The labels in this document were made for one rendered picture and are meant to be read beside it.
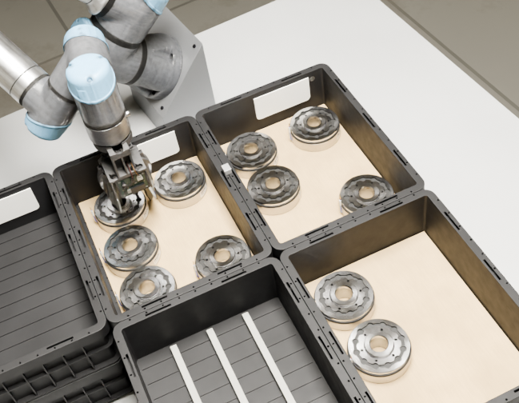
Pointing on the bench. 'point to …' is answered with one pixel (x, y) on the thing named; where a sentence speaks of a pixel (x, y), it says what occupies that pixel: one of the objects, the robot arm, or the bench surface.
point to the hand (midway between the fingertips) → (134, 198)
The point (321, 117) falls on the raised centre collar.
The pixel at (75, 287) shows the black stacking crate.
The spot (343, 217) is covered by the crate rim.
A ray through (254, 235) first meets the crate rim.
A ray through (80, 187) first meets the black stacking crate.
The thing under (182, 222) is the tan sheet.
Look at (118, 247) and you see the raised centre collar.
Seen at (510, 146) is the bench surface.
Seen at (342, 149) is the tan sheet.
